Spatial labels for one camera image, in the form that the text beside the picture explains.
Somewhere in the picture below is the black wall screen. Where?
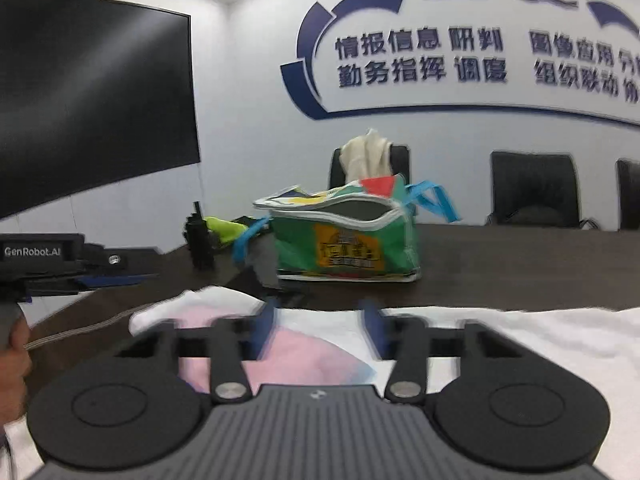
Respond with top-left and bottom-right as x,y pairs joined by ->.
0,0 -> 202,222

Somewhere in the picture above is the pink and blue vest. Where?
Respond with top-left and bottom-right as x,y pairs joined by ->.
165,307 -> 382,396

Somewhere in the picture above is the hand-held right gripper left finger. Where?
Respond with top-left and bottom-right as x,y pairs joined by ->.
117,305 -> 276,405

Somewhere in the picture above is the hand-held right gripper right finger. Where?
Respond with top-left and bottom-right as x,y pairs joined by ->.
360,300 -> 521,405

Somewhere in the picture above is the cream cloth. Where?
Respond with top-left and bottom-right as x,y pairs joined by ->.
340,129 -> 394,184

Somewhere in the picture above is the person's left hand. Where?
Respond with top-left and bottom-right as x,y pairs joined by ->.
0,317 -> 32,423

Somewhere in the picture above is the blue wall lettering sign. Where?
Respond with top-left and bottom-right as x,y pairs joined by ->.
280,0 -> 640,127

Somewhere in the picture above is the yellow-green cloth item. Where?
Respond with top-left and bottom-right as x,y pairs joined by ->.
206,216 -> 249,247

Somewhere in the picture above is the white fluffy blanket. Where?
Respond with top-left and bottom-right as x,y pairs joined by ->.
0,285 -> 640,480

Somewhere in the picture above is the black office chair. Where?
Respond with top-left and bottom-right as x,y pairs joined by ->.
327,144 -> 412,192
486,151 -> 582,229
615,158 -> 640,232

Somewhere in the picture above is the black walkie-talkie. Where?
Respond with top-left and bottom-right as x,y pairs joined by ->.
184,201 -> 217,269

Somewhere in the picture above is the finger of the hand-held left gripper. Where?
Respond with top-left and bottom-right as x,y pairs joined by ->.
75,274 -> 161,295
82,244 -> 162,277

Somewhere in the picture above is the green bag with blue straps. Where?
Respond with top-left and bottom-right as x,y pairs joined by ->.
232,172 -> 462,284

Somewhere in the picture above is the grey cable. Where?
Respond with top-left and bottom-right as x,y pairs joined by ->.
25,305 -> 134,352

